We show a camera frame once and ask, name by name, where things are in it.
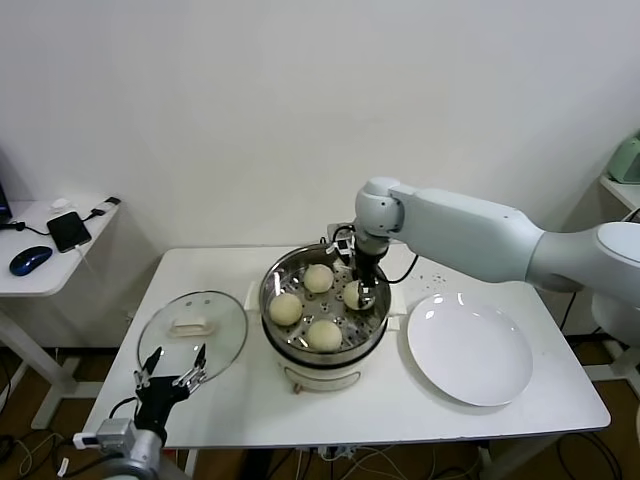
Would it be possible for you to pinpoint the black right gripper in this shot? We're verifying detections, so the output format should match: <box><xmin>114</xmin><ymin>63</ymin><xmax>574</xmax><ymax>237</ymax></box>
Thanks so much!
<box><xmin>352</xmin><ymin>249</ymin><xmax>382</xmax><ymax>307</ymax></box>

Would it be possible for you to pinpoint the black smartphone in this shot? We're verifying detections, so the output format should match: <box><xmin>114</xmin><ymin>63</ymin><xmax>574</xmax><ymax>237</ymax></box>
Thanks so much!
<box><xmin>46</xmin><ymin>211</ymin><xmax>94</xmax><ymax>255</ymax></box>

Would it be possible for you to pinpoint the white electric cooker base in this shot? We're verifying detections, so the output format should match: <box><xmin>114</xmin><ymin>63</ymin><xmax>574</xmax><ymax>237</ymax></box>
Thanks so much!
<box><xmin>244</xmin><ymin>281</ymin><xmax>407</xmax><ymax>396</ymax></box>

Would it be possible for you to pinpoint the white shelf table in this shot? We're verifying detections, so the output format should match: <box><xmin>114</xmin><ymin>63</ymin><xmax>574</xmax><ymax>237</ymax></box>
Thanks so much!
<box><xmin>579</xmin><ymin>173</ymin><xmax>640</xmax><ymax>384</ymax></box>

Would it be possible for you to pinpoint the white side desk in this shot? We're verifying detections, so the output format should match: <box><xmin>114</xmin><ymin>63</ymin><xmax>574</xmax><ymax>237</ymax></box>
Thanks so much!
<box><xmin>0</xmin><ymin>199</ymin><xmax>124</xmax><ymax>431</ymax></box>

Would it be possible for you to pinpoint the green appliance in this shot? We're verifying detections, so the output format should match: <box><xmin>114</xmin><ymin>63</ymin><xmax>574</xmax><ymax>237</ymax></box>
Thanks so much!
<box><xmin>605</xmin><ymin>130</ymin><xmax>640</xmax><ymax>184</ymax></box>

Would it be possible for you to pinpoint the glass pot lid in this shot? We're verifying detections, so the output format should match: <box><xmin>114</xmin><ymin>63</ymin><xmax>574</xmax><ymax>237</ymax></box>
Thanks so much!
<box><xmin>137</xmin><ymin>290</ymin><xmax>250</xmax><ymax>389</ymax></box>

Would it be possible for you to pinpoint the white round plate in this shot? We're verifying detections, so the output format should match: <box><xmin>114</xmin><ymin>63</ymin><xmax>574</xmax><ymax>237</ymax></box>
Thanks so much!
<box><xmin>406</xmin><ymin>292</ymin><xmax>535</xmax><ymax>407</ymax></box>

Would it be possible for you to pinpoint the dark laptop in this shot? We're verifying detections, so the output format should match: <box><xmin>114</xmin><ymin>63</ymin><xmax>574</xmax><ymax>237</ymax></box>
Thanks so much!
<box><xmin>0</xmin><ymin>147</ymin><xmax>15</xmax><ymax>226</ymax></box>

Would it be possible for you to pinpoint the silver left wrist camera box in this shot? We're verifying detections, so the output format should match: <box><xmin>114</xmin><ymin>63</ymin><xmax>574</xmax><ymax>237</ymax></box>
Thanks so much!
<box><xmin>72</xmin><ymin>418</ymin><xmax>137</xmax><ymax>451</ymax></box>

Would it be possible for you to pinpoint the black dongle with cable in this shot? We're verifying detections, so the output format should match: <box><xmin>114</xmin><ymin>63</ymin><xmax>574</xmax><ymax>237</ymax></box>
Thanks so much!
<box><xmin>0</xmin><ymin>197</ymin><xmax>123</xmax><ymax>237</ymax></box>

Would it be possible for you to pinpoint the blue computer mouse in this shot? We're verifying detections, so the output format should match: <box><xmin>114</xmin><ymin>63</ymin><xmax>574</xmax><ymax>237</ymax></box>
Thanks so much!
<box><xmin>8</xmin><ymin>245</ymin><xmax>54</xmax><ymax>277</ymax></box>

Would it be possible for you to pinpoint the white charging cable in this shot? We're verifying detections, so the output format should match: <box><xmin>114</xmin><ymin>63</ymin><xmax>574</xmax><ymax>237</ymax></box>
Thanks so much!
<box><xmin>73</xmin><ymin>244</ymin><xmax>99</xmax><ymax>281</ymax></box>

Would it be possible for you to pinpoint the white steamed baozi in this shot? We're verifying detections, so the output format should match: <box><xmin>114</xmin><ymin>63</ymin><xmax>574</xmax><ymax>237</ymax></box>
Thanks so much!
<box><xmin>269</xmin><ymin>293</ymin><xmax>304</xmax><ymax>326</ymax></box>
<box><xmin>303</xmin><ymin>263</ymin><xmax>335</xmax><ymax>295</ymax></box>
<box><xmin>306</xmin><ymin>319</ymin><xmax>344</xmax><ymax>354</ymax></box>
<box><xmin>342</xmin><ymin>279</ymin><xmax>376</xmax><ymax>310</ymax></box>

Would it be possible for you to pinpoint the white power strip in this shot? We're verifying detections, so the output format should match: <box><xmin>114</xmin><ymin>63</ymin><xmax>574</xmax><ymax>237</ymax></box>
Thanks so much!
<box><xmin>319</xmin><ymin>444</ymin><xmax>359</xmax><ymax>461</ymax></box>

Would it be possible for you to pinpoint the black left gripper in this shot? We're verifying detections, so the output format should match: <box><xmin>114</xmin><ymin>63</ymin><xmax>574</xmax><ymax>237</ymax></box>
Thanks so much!
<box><xmin>132</xmin><ymin>343</ymin><xmax>209</xmax><ymax>444</ymax></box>

